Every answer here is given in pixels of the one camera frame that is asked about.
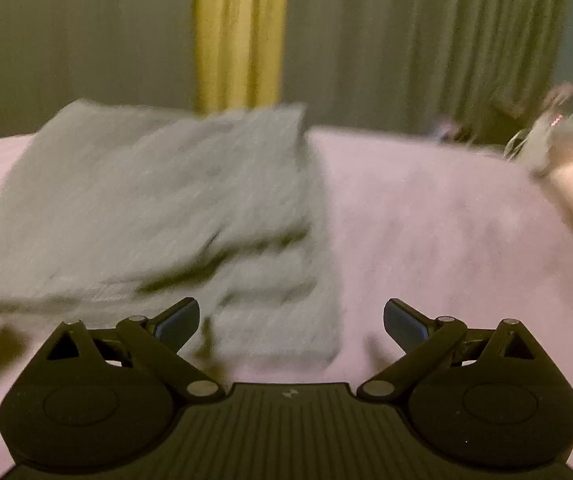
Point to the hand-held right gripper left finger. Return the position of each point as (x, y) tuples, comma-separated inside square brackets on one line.
[(181, 321)]

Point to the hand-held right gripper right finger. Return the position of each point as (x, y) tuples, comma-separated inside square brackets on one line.
[(402, 323)]

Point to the pink fleece blanket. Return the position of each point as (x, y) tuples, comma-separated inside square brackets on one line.
[(441, 240)]

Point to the grey-green curtain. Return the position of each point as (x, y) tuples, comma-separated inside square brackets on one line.
[(396, 35)]

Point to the yellow curtain panel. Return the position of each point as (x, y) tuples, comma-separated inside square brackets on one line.
[(239, 30)]

